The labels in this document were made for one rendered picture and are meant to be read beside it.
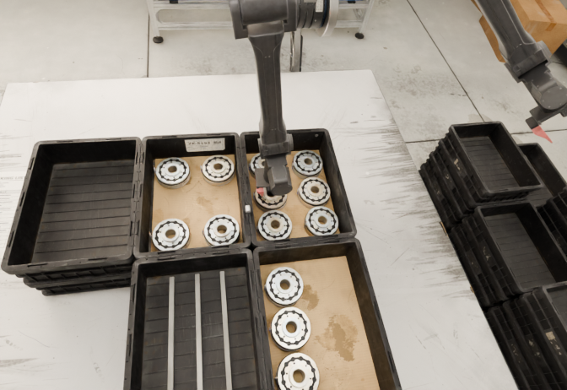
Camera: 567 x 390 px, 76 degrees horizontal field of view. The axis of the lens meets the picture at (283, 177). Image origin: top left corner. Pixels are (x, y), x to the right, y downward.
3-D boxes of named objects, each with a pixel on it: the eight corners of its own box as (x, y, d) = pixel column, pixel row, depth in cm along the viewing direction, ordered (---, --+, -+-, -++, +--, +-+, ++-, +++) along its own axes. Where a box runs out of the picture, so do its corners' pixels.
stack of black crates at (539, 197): (471, 169, 222) (493, 145, 203) (512, 165, 228) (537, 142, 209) (504, 227, 201) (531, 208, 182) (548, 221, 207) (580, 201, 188)
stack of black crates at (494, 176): (412, 175, 215) (449, 124, 177) (456, 170, 220) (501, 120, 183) (439, 236, 194) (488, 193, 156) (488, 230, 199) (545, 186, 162)
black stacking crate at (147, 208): (149, 159, 121) (143, 137, 112) (238, 154, 127) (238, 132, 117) (143, 273, 100) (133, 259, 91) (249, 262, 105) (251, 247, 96)
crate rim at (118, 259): (38, 145, 108) (35, 140, 106) (143, 140, 113) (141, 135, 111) (3, 275, 87) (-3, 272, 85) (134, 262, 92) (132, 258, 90)
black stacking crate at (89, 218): (52, 164, 116) (36, 142, 107) (148, 159, 121) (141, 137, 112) (24, 286, 95) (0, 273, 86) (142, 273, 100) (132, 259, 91)
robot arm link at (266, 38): (291, -22, 59) (226, -14, 59) (298, -2, 56) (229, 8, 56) (292, 138, 96) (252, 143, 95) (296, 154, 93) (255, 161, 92)
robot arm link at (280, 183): (290, 130, 92) (256, 135, 91) (299, 166, 86) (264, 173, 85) (291, 158, 102) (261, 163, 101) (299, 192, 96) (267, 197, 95)
